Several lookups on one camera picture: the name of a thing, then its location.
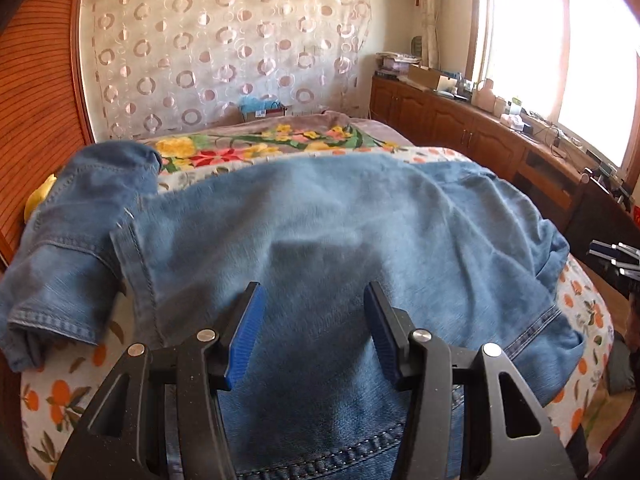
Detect blue denim pants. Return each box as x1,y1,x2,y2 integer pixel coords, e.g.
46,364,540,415
0,141,163,373
110,152,586,480

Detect cardboard box with blue cloth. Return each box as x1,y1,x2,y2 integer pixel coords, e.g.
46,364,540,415
237,95,291,123

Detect circle patterned sheer curtain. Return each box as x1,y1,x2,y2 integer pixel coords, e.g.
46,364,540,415
82,0,373,141

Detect beige window curtain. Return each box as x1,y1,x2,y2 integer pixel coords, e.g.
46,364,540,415
410,0,443,68

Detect white plastic jug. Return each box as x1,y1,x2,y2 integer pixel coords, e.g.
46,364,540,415
475,80,496,111

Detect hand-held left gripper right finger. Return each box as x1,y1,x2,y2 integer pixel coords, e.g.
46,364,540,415
363,281,578,480

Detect window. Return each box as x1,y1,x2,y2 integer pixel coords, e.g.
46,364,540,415
465,0,640,176

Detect long wooden cabinet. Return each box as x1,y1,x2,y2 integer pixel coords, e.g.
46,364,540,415
370,75,601,221

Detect yellow plush toy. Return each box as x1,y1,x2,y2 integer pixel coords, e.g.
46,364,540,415
24,175,56,223

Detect wooden headboard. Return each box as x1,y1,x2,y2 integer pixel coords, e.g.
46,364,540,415
0,0,96,266

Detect open cardboard box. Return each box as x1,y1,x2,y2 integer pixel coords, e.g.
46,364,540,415
407,64,458,92

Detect stack of papers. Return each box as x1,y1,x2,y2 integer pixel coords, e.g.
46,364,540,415
375,51,421,78

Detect dark wooden chair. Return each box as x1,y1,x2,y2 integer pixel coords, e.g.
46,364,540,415
562,170,640,261

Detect floral blanket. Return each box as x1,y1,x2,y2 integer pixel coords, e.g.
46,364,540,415
135,112,401,173

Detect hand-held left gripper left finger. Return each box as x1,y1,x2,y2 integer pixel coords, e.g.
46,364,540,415
52,281,267,480

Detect folded blue denim pants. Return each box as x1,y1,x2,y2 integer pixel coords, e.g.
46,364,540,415
0,141,163,373

